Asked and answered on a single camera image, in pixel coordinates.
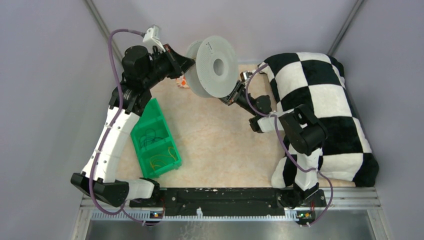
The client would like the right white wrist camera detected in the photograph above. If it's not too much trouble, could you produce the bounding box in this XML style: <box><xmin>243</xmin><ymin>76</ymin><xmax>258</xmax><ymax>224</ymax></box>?
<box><xmin>240</xmin><ymin>70</ymin><xmax>253</xmax><ymax>83</ymax></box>

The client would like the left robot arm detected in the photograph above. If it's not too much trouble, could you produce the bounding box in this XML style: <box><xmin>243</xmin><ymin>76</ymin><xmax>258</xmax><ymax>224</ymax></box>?
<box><xmin>70</xmin><ymin>44</ymin><xmax>195</xmax><ymax>207</ymax></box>

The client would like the grey plastic cable spool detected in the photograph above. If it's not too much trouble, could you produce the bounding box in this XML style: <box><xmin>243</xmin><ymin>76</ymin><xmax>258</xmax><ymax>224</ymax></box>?
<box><xmin>184</xmin><ymin>35</ymin><xmax>238</xmax><ymax>98</ymax></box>

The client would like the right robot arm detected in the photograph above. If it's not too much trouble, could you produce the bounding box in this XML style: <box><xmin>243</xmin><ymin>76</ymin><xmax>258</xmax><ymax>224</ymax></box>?
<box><xmin>220</xmin><ymin>80</ymin><xmax>328</xmax><ymax>206</ymax></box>

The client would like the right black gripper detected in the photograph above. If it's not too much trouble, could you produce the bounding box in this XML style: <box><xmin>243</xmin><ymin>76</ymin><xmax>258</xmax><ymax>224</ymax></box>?
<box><xmin>210</xmin><ymin>80</ymin><xmax>258</xmax><ymax>116</ymax></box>

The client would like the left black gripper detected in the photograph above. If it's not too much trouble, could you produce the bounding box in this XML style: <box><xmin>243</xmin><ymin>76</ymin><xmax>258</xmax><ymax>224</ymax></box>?
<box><xmin>142</xmin><ymin>42</ymin><xmax>195</xmax><ymax>88</ymax></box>

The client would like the black white checkered pillow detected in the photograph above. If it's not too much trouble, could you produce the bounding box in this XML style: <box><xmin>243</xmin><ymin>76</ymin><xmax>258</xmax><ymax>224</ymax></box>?
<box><xmin>260</xmin><ymin>52</ymin><xmax>380</xmax><ymax>187</ymax></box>

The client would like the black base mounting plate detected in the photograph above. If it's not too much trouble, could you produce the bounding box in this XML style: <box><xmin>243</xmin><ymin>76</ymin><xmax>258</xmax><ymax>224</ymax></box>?
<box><xmin>129</xmin><ymin>187</ymin><xmax>327</xmax><ymax>217</ymax></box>

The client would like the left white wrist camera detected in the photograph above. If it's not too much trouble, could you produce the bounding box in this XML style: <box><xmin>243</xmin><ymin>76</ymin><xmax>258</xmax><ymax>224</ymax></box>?
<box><xmin>142</xmin><ymin>24</ymin><xmax>165</xmax><ymax>53</ymax></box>

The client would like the green plastic compartment bin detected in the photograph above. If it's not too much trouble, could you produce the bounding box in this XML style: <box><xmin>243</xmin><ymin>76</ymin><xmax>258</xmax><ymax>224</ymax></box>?
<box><xmin>130</xmin><ymin>98</ymin><xmax>182</xmax><ymax>179</ymax></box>

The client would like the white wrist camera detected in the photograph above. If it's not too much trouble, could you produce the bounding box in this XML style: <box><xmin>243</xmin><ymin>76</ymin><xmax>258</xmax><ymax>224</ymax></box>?
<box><xmin>240</xmin><ymin>70</ymin><xmax>253</xmax><ymax>83</ymax></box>
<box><xmin>142</xmin><ymin>24</ymin><xmax>165</xmax><ymax>53</ymax></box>

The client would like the floral orange cloth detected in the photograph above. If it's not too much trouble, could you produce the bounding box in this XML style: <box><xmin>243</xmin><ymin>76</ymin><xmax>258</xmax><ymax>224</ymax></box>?
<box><xmin>175</xmin><ymin>75</ymin><xmax>190</xmax><ymax>89</ymax></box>

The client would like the dark blue thin cable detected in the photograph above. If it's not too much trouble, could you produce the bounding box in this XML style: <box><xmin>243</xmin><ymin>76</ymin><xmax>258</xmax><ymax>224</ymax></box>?
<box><xmin>137</xmin><ymin>129</ymin><xmax>168</xmax><ymax>150</ymax></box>

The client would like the aluminium frame rail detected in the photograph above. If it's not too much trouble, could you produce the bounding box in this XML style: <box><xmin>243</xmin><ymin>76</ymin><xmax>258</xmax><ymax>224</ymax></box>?
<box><xmin>77</xmin><ymin>187</ymin><xmax>381</xmax><ymax>223</ymax></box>

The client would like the yellow thin cable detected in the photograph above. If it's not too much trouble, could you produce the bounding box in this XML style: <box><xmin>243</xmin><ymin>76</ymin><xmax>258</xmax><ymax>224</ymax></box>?
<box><xmin>148</xmin><ymin>147</ymin><xmax>180</xmax><ymax>171</ymax></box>

